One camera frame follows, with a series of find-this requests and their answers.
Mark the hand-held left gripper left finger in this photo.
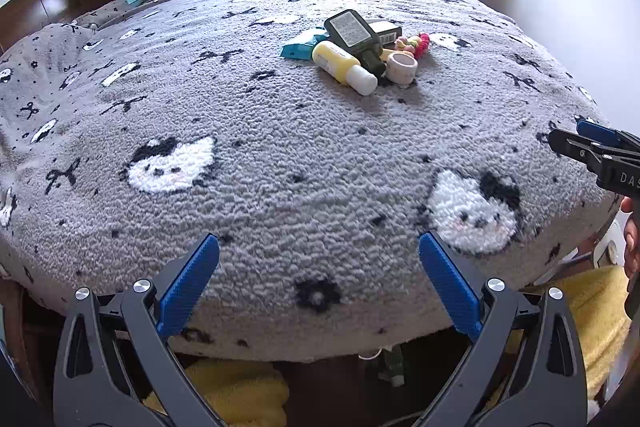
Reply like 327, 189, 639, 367
52, 233, 226, 427

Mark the teal packet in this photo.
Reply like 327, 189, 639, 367
280, 29, 331, 62

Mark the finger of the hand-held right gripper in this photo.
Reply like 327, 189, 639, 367
548, 128, 640, 178
576, 119, 640, 148

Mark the black box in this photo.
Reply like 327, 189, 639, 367
367, 20, 403, 45

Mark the yellow bottle with white cap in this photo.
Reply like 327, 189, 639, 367
311, 40, 378, 96

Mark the white container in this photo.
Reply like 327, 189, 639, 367
592, 222, 626, 268

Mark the person's right hand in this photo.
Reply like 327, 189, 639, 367
620, 197, 640, 279

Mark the dark wooden headboard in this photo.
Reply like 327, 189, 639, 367
0, 0, 116, 52

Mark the dark green labelled bottle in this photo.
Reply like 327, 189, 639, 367
324, 9, 388, 75

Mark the yellow fleece cloth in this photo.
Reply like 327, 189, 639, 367
500, 264, 633, 403
142, 357, 291, 427

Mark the grey printed fleece blanket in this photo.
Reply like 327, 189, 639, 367
0, 0, 623, 363

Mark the grey printed pillow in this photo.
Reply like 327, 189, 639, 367
75, 0, 151, 30

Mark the small green bottle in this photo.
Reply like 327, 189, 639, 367
377, 347, 406, 385

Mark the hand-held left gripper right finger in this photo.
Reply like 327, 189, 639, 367
415, 231, 587, 427

